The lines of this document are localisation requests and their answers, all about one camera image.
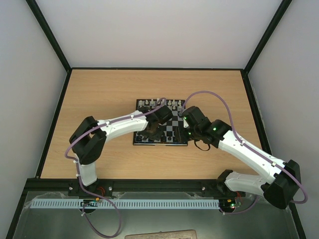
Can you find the right controller circuit board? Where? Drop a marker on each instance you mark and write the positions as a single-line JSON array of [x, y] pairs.
[[229, 204]]

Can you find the black aluminium mounting rail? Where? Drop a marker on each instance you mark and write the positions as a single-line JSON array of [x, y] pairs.
[[109, 187]]

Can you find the controller circuit board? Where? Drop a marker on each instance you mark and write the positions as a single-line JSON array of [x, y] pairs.
[[229, 204], [91, 202]]

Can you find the black white chess board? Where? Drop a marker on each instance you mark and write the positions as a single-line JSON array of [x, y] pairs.
[[174, 122]]

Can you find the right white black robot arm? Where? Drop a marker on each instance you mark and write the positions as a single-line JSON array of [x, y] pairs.
[[276, 180]]

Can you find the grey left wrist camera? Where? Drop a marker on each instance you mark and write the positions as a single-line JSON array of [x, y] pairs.
[[163, 114]]

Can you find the left controller circuit board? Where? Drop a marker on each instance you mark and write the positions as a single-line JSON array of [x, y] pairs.
[[91, 202]]

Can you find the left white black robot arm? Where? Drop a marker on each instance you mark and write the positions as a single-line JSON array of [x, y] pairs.
[[88, 140]]

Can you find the light blue slotted cable duct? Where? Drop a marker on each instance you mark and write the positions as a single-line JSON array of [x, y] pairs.
[[128, 204]]

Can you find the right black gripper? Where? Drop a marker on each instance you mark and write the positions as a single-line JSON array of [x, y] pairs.
[[181, 133]]

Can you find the black cage frame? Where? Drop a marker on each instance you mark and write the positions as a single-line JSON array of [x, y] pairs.
[[244, 73]]

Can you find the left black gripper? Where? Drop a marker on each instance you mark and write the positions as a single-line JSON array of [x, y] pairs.
[[157, 137]]

